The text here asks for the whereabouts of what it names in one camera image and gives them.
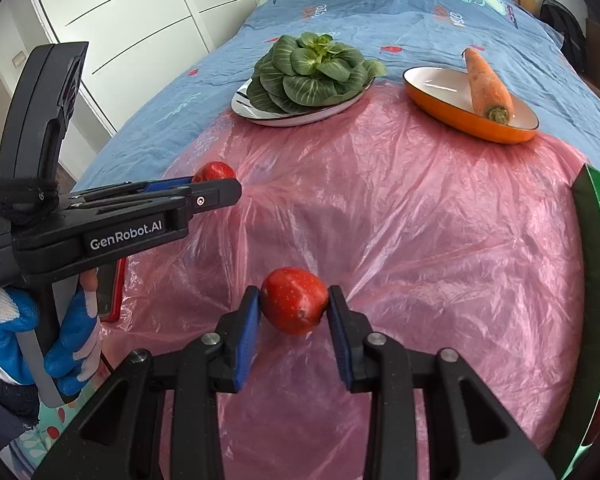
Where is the blue white gloved hand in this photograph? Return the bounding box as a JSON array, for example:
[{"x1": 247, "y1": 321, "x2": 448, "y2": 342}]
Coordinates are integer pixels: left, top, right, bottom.
[{"x1": 0, "y1": 270, "x2": 100, "y2": 402}]

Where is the red cased smartphone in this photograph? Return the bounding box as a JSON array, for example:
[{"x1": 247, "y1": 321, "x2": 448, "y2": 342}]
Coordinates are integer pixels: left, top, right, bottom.
[{"x1": 97, "y1": 258, "x2": 126, "y2": 323}]

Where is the white patterned plate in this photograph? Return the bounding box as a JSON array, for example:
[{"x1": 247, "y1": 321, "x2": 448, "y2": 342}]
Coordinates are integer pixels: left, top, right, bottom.
[{"x1": 230, "y1": 79, "x2": 375, "y2": 128}]

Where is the small red apple in tray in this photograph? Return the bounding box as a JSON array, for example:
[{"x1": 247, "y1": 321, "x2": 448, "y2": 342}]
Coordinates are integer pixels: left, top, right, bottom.
[{"x1": 582, "y1": 400, "x2": 600, "y2": 446}]

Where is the green bok choy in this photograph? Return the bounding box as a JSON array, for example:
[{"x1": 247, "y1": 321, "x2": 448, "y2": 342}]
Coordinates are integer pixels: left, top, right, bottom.
[{"x1": 247, "y1": 32, "x2": 387, "y2": 112}]

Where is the white wardrobe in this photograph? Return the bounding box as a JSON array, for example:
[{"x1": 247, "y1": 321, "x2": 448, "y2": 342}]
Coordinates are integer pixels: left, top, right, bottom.
[{"x1": 0, "y1": 0, "x2": 259, "y2": 181}]

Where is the pink plastic sheet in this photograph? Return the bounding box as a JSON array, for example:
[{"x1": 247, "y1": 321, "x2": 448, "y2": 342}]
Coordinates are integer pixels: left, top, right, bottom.
[{"x1": 99, "y1": 81, "x2": 589, "y2": 480}]

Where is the orange oval dish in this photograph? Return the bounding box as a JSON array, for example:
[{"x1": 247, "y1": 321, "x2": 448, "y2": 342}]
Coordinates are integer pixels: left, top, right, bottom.
[{"x1": 403, "y1": 66, "x2": 539, "y2": 144}]

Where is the blue cartoon bed cover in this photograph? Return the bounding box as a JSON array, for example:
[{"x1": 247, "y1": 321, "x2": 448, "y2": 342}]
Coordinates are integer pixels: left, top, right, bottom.
[{"x1": 80, "y1": 0, "x2": 600, "y2": 188}]

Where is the green rectangular tray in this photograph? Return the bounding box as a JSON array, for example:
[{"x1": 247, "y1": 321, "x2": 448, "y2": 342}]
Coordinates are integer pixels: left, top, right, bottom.
[{"x1": 545, "y1": 165, "x2": 600, "y2": 479}]

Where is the orange carrot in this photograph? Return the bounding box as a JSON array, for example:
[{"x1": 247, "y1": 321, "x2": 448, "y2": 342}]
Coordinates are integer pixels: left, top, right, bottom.
[{"x1": 463, "y1": 48, "x2": 514, "y2": 125}]

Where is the black backpack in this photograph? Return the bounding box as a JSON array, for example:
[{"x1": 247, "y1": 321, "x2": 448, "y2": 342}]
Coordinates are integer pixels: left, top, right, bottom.
[{"x1": 540, "y1": 0, "x2": 586, "y2": 75}]

